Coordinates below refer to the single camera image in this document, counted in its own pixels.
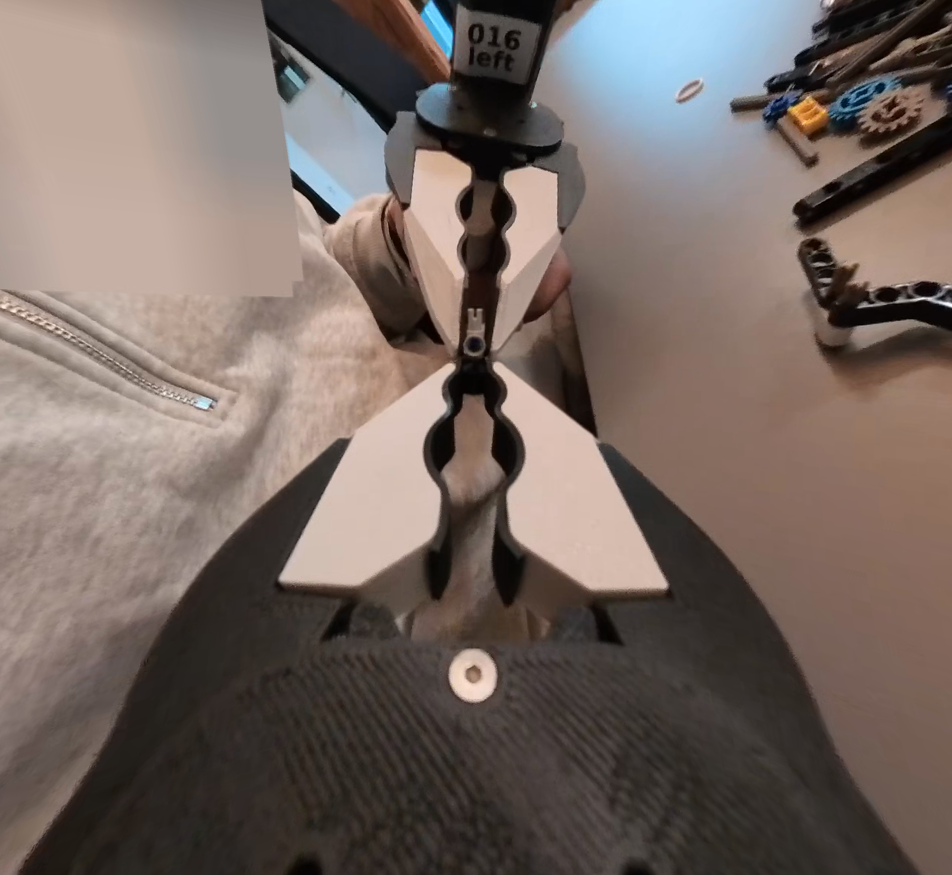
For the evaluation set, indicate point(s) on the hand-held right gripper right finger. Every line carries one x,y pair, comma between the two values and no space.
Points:
580,518

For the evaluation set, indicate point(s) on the small blue lego connector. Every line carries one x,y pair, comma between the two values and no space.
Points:
782,108

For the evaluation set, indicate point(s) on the grey lego axle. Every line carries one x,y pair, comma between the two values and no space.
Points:
797,144

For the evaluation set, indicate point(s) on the yellow lego block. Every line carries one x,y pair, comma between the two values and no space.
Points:
808,116

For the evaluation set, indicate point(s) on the pile of beams and axles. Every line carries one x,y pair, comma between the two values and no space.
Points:
877,4

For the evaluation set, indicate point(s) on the long black lego beam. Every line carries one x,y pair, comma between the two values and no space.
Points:
870,175

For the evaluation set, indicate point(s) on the blue lego gear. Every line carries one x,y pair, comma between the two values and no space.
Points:
851,105

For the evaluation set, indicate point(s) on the grey lego gear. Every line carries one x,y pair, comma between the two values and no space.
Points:
889,117

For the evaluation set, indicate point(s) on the black white lego assembly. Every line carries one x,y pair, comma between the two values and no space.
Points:
818,261

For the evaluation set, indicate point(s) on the person's left hand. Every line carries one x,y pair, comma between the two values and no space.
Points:
550,291

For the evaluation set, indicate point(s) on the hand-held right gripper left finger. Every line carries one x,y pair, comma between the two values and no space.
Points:
364,518

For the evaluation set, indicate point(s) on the grey lego pin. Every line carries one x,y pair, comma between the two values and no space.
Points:
476,324

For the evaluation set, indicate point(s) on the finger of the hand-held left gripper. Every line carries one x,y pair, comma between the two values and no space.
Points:
535,220
431,220

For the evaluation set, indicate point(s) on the white rubber band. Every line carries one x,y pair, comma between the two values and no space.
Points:
677,94

